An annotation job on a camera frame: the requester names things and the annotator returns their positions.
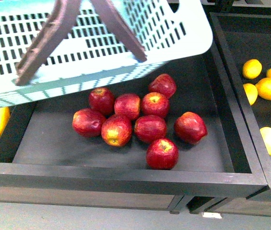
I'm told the red apple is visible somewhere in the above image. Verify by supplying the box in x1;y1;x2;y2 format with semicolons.
134;115;167;143
114;93;141;121
72;108;106;138
148;73;177;99
174;112;208;145
141;92;170;118
101;115;132;147
88;87;115;116
146;138;179;170

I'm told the light teal plastic basket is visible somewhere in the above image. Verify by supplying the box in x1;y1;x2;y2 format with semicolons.
0;0;212;107

